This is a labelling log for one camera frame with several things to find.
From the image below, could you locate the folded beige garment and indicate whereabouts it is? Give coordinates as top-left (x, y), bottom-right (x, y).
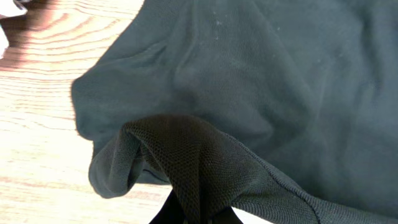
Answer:
top-left (0, 0), bottom-right (29, 60)

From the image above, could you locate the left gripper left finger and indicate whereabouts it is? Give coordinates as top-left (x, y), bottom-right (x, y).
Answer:
top-left (149, 190), bottom-right (185, 224)

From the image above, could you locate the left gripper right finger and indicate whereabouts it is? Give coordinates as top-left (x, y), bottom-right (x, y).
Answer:
top-left (211, 207), bottom-right (243, 224)

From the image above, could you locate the black polo shirt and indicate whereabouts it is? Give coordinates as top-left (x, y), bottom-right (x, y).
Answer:
top-left (72, 0), bottom-right (397, 223)

